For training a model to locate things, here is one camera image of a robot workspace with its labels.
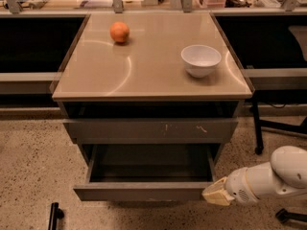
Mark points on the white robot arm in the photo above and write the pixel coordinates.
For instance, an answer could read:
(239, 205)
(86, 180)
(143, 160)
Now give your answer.
(284, 175)

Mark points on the beige drawer cabinet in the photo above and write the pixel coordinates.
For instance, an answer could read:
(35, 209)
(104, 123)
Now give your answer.
(144, 78)

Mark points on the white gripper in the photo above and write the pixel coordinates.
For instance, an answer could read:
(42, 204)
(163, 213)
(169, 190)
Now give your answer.
(237, 186)

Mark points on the grey drawer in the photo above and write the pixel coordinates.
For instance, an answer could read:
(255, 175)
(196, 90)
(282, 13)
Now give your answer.
(169, 172)
(151, 131)

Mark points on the orange fruit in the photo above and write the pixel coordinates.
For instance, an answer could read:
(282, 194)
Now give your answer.
(119, 32)

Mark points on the black base bottom right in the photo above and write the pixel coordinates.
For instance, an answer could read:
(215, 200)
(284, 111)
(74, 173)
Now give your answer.
(283, 216)

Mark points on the grey top drawer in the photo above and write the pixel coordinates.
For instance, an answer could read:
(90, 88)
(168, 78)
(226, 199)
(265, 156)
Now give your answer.
(151, 131)

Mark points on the white bowl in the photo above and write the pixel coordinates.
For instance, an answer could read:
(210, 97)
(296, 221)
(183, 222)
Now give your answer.
(200, 60)

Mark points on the black stand leg with caster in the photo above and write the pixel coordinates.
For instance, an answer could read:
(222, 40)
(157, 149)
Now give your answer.
(259, 124)

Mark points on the black bar bottom left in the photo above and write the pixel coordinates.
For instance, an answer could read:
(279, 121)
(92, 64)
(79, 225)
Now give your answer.
(55, 214)

